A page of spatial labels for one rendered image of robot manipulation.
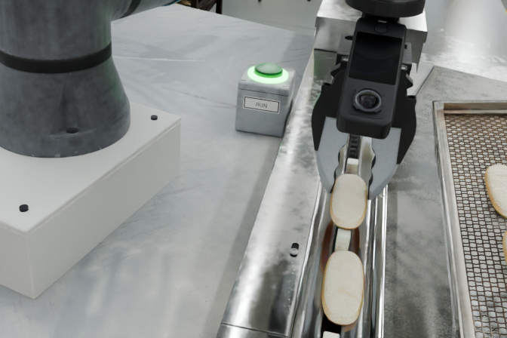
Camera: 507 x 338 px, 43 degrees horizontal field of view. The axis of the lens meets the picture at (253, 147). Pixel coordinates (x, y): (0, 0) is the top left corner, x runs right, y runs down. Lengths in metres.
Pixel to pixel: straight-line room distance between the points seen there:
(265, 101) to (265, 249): 0.30
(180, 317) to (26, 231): 0.16
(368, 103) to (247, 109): 0.36
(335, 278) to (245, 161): 0.27
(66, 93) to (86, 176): 0.09
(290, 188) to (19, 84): 0.30
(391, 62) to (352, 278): 0.20
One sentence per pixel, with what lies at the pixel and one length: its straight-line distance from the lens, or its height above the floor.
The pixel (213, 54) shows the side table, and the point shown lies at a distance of 1.14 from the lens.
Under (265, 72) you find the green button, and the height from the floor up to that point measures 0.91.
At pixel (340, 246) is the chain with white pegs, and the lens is 0.64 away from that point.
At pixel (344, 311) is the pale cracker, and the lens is 0.57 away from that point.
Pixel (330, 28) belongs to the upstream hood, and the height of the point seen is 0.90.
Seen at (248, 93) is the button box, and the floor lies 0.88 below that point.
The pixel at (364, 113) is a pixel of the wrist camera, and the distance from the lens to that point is 0.53.
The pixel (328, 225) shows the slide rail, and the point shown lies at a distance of 0.67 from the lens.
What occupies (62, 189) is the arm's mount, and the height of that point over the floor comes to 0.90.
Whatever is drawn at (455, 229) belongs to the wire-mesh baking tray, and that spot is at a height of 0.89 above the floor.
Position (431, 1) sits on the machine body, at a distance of 1.63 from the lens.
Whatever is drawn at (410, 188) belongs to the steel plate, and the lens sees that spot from 0.82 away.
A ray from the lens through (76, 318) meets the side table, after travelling 0.61.
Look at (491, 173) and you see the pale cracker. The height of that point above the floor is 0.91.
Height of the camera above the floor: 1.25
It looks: 30 degrees down
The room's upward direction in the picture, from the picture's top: 5 degrees clockwise
